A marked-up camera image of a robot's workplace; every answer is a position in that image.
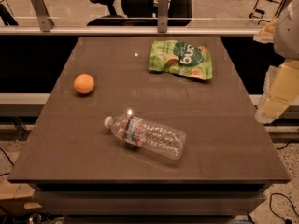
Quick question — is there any black floor cable left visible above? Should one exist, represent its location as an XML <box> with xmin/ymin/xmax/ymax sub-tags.
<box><xmin>0</xmin><ymin>147</ymin><xmax>15</xmax><ymax>177</ymax></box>

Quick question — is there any black floor cable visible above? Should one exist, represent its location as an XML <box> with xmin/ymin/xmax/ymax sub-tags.
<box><xmin>268</xmin><ymin>139</ymin><xmax>299</xmax><ymax>224</ymax></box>
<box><xmin>0</xmin><ymin>147</ymin><xmax>15</xmax><ymax>177</ymax></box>

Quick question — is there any green rice chip bag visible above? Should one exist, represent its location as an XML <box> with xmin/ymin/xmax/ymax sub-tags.
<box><xmin>149</xmin><ymin>40</ymin><xmax>212</xmax><ymax>80</ymax></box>

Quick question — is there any wooden stool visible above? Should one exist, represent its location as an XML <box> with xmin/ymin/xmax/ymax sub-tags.
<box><xmin>249</xmin><ymin>0</ymin><xmax>286</xmax><ymax>25</ymax></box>

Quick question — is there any black floor cable right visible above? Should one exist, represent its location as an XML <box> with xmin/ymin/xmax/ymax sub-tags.
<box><xmin>268</xmin><ymin>139</ymin><xmax>299</xmax><ymax>224</ymax></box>

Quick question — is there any left metal railing bracket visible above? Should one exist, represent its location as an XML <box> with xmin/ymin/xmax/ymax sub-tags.
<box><xmin>30</xmin><ymin>0</ymin><xmax>54</xmax><ymax>32</ymax></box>

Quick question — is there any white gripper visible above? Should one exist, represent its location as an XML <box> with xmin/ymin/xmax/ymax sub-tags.
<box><xmin>253</xmin><ymin>0</ymin><xmax>299</xmax><ymax>124</ymax></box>

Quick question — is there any orange fruit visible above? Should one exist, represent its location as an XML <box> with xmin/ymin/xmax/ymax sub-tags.
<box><xmin>74</xmin><ymin>74</ymin><xmax>94</xmax><ymax>94</ymax></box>

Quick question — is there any middle metal railing bracket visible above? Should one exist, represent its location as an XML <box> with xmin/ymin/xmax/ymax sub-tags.
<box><xmin>157</xmin><ymin>0</ymin><xmax>168</xmax><ymax>33</ymax></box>

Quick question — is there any black office chair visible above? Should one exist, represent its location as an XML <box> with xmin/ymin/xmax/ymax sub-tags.
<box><xmin>87</xmin><ymin>0</ymin><xmax>192</xmax><ymax>26</ymax></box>

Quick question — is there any clear plastic water bottle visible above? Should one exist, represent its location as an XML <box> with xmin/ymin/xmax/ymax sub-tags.
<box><xmin>104</xmin><ymin>114</ymin><xmax>187</xmax><ymax>160</ymax></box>

